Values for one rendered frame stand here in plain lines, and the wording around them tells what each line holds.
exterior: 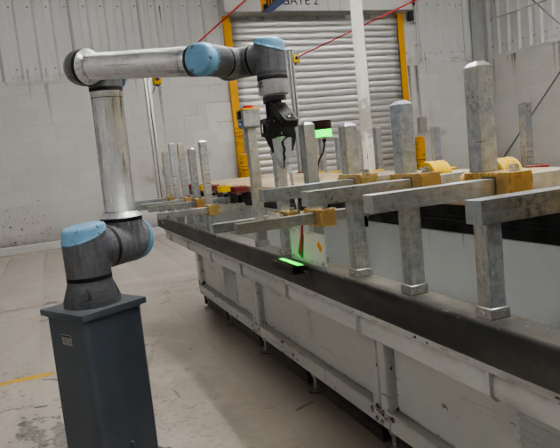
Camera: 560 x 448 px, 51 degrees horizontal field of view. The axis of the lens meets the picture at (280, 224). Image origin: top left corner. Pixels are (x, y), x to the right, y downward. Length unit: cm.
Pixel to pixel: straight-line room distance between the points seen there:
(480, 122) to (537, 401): 50
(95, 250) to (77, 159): 731
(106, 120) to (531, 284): 147
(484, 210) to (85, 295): 155
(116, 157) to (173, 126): 739
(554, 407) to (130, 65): 144
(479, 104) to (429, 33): 1063
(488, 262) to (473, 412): 68
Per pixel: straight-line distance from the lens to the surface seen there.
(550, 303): 136
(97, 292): 206
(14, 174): 933
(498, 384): 124
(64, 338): 212
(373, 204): 94
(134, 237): 217
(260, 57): 177
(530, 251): 137
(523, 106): 261
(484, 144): 111
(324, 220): 170
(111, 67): 195
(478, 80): 112
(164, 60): 180
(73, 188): 933
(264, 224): 166
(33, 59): 951
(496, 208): 75
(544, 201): 80
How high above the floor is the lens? 104
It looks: 7 degrees down
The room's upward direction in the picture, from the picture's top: 6 degrees counter-clockwise
